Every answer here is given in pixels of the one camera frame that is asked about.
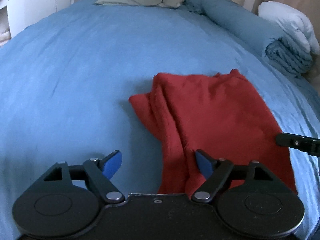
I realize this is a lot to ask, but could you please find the red garment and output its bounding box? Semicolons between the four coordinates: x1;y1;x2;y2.
129;69;296;195

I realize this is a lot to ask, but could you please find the blue bed sheet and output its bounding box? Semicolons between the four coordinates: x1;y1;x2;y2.
1;0;319;239

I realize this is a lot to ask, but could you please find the white duvet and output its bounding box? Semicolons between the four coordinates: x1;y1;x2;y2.
258;1;319;55

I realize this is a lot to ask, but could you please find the rolled teal blanket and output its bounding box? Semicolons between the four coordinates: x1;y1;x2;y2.
182;0;313;76

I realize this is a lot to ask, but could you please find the white wardrobe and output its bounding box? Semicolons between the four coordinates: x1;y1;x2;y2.
1;0;77;45

